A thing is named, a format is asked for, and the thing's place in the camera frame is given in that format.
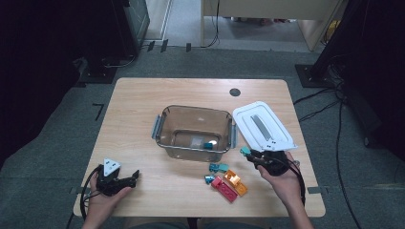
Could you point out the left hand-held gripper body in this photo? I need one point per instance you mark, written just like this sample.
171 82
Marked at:
110 184

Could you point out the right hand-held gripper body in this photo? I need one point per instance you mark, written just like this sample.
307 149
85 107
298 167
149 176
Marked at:
275 163

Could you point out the orange toy brick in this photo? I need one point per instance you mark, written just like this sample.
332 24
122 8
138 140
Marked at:
231 177
241 189

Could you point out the long red toy brick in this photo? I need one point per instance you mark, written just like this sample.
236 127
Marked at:
227 191

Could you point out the blue toy brick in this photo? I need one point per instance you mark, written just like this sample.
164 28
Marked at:
209 179
208 145
213 167

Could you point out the small red toy brick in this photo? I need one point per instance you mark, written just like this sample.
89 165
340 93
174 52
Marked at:
217 182

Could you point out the transparent grey storage box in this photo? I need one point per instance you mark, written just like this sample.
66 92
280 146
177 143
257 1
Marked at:
187 127

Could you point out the person's left hand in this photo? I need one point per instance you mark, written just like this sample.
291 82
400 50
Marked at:
102 205

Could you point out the person's right hand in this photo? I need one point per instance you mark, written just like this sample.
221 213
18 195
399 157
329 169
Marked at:
285 187

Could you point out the grey tape piece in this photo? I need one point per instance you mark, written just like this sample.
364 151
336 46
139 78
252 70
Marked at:
315 190
78 190

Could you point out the round dark table grommet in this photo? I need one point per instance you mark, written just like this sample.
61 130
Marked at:
235 92

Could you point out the black table leg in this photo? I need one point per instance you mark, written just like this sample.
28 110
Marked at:
192 223

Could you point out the black metal stand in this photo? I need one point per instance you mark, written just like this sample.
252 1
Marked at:
310 77

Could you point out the black stand base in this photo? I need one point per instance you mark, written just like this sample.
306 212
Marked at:
98 73

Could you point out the black tape strip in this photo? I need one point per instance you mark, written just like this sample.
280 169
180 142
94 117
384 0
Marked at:
164 45
188 47
150 46

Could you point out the yellow object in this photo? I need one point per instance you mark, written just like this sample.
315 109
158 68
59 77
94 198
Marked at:
332 28

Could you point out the dark cabinet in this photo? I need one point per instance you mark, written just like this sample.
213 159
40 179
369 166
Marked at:
133 22

